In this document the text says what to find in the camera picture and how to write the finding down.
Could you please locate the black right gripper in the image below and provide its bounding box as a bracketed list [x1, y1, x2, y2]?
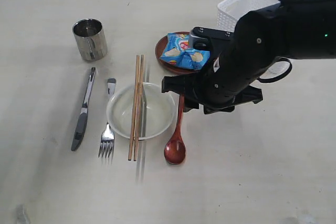
[161, 49, 264, 114]

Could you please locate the cream ceramic bowl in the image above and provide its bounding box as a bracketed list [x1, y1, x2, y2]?
[106, 82, 176, 141]

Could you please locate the red-brown wooden spoon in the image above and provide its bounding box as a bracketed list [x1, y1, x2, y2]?
[164, 95, 186, 165]

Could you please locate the stainless steel cup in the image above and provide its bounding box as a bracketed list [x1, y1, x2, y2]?
[72, 18, 107, 62]

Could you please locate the blue snack bag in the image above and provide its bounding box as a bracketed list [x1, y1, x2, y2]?
[160, 33, 210, 71]

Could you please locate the wooden chopstick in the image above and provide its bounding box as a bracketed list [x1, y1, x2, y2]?
[133, 55, 144, 161]
[128, 55, 141, 161]

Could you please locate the red-brown wooden bowl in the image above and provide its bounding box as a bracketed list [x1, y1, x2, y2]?
[155, 31, 209, 74]

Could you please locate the stainless steel spoon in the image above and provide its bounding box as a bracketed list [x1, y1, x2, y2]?
[98, 78, 117, 158]

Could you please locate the stainless steel knife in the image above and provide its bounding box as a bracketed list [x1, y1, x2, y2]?
[71, 67, 96, 152]

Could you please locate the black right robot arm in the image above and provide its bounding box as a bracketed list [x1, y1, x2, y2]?
[162, 0, 335, 114]

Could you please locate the white plastic woven basket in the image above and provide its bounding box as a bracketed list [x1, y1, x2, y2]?
[217, 0, 279, 32]

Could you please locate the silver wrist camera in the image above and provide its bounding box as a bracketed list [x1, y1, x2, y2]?
[188, 27, 234, 51]

